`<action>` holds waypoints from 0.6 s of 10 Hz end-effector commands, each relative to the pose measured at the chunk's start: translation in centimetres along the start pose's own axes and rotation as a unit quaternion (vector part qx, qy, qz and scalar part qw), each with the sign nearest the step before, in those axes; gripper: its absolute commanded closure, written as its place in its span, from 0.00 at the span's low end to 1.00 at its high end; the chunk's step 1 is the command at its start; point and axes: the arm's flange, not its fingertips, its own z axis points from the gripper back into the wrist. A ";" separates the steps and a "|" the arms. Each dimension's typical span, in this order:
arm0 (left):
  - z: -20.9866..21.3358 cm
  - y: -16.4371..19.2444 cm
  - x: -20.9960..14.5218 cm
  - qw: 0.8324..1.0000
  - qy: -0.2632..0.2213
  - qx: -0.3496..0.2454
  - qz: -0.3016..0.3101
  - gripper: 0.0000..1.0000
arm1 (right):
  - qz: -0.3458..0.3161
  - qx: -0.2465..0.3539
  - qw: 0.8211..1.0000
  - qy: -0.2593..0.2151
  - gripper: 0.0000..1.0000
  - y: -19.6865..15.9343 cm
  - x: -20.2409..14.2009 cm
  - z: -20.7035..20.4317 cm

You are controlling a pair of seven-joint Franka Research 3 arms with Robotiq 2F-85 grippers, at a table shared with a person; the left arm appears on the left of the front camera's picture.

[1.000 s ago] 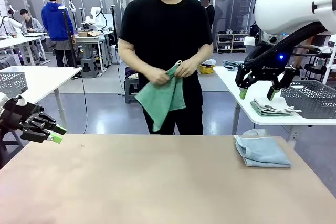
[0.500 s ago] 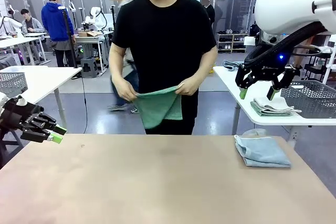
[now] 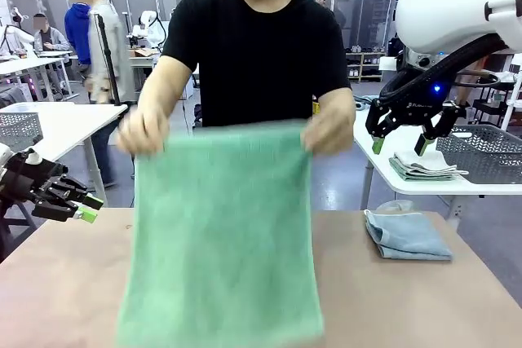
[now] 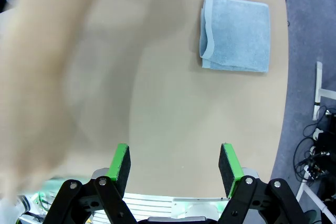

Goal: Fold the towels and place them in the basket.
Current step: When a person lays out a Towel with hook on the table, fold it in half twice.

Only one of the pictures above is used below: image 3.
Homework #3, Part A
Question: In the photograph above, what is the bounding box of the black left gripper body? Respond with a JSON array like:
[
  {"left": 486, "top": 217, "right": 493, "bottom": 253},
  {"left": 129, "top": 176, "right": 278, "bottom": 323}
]
[{"left": 0, "top": 153, "right": 69, "bottom": 203}]

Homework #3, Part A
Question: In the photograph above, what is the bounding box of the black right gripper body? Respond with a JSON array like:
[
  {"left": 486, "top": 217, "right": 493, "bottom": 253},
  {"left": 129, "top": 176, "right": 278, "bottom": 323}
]
[{"left": 381, "top": 90, "right": 449, "bottom": 126}]

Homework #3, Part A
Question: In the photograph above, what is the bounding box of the stack of towels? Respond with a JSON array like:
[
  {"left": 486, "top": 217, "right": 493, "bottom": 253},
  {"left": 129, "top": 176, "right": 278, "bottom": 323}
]
[{"left": 391, "top": 150, "right": 471, "bottom": 178}]

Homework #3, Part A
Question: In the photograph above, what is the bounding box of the grey plastic lattice basket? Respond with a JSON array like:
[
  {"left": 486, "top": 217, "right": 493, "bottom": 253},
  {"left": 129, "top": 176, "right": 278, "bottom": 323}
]
[
  {"left": 0, "top": 112, "right": 44, "bottom": 153},
  {"left": 435, "top": 125, "right": 522, "bottom": 185}
]

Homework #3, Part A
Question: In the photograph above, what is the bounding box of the grey-blue terry towel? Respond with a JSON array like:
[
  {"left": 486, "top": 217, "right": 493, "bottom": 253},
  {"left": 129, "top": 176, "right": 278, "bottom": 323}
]
[{"left": 363, "top": 208, "right": 453, "bottom": 262}]

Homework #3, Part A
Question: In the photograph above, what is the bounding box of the person's left forearm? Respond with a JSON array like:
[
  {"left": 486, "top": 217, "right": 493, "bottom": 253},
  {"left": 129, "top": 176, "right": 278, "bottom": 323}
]
[{"left": 316, "top": 86, "right": 356, "bottom": 121}]

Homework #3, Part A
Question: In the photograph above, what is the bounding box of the person's right forearm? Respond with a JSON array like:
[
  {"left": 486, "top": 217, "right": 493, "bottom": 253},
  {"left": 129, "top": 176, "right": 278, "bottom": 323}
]
[{"left": 137, "top": 73, "right": 185, "bottom": 121}]

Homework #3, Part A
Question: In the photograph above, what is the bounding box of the person's left hand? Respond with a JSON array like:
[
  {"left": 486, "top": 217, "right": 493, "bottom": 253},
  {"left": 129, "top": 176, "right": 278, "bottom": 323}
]
[{"left": 300, "top": 109, "right": 356, "bottom": 156}]

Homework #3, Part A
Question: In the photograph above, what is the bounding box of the person's right hand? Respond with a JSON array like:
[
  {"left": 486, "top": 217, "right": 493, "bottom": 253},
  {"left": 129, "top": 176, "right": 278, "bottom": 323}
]
[{"left": 116, "top": 107, "right": 171, "bottom": 156}]

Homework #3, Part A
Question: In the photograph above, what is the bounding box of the low shoe shelf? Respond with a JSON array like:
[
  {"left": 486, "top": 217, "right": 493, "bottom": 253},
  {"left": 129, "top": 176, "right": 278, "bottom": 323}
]
[{"left": 345, "top": 51, "right": 387, "bottom": 83}]

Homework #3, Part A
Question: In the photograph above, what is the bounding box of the black luggage stack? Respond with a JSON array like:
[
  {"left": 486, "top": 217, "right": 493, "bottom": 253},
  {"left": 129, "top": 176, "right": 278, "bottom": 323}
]
[{"left": 386, "top": 36, "right": 409, "bottom": 70}]

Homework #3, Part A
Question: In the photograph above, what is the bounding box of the crumpled white plastic bag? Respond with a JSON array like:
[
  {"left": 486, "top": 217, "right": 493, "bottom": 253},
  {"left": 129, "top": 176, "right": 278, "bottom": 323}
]
[{"left": 375, "top": 199, "right": 414, "bottom": 214}]

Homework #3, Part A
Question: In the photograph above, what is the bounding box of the long white work desk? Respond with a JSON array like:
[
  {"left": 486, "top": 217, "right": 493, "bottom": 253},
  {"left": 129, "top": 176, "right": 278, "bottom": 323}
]
[{"left": 0, "top": 56, "right": 78, "bottom": 103}]

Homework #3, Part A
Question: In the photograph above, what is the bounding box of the black tripod pole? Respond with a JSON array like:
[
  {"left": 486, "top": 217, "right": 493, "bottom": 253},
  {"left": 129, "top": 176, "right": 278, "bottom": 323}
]
[{"left": 91, "top": 11, "right": 122, "bottom": 105}]

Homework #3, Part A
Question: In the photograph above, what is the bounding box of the seated person in grey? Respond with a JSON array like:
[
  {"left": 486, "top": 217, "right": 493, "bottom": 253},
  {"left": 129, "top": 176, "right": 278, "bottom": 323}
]
[{"left": 32, "top": 13, "right": 71, "bottom": 52}]

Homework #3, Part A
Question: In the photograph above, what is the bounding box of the person in black T-shirt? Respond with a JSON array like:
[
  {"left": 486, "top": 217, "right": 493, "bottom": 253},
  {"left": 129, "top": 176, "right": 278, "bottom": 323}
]
[{"left": 161, "top": 0, "right": 352, "bottom": 131}]

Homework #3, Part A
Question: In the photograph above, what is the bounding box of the person in blue hoodie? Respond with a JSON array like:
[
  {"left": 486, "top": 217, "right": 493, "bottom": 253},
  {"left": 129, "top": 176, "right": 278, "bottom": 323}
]
[{"left": 64, "top": 0, "right": 93, "bottom": 80}]

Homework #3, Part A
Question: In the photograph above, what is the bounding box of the person in beige jacket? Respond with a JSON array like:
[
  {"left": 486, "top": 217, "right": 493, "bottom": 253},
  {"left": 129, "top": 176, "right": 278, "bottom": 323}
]
[{"left": 68, "top": 0, "right": 127, "bottom": 188}]

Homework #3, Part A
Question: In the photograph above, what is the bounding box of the right arm black cable sleeve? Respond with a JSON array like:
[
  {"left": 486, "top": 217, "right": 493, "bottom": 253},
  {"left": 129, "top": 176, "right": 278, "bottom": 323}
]
[{"left": 378, "top": 32, "right": 511, "bottom": 105}]

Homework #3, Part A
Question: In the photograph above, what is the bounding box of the white tube frame rack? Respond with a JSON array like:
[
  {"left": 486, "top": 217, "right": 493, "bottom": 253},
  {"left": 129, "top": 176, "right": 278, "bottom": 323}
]
[{"left": 500, "top": 52, "right": 522, "bottom": 133}]

